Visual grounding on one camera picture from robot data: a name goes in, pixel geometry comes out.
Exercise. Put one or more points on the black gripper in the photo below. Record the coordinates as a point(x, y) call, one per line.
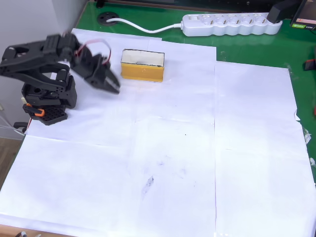
point(101, 79)

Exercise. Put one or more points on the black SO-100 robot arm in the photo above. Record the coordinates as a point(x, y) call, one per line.
point(37, 64)

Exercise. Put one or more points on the yellow rectangular box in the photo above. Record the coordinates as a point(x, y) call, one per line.
point(142, 71)

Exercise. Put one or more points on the orange black table clamp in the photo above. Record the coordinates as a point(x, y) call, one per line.
point(34, 112)

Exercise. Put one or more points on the white paper table cover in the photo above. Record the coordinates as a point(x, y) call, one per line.
point(172, 148)

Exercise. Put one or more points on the white power strip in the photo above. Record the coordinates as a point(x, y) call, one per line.
point(232, 24)

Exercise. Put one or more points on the green desk mat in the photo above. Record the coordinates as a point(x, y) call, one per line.
point(247, 47)

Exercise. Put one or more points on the black power adapter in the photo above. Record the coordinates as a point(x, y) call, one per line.
point(281, 11)

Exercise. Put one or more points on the red black small object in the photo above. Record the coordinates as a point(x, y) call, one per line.
point(310, 64)

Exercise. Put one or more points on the black box nvidia sticker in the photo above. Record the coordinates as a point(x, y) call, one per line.
point(304, 17)

